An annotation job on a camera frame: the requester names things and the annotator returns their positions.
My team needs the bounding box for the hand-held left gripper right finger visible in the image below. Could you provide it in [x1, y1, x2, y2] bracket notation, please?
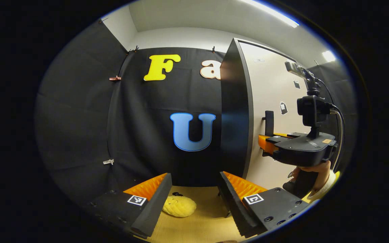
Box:
[217, 171, 311, 238]

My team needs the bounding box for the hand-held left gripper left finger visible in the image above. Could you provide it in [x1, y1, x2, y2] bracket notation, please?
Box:
[88, 173, 173, 238]

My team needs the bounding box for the dark grey cabinet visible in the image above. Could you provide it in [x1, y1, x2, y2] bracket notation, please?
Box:
[219, 38, 254, 218]

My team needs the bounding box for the beige cabinet door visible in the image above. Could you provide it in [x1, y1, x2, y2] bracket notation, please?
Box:
[237, 39, 316, 190]

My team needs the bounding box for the black backdrop cloth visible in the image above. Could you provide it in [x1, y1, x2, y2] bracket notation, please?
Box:
[35, 22, 357, 203]

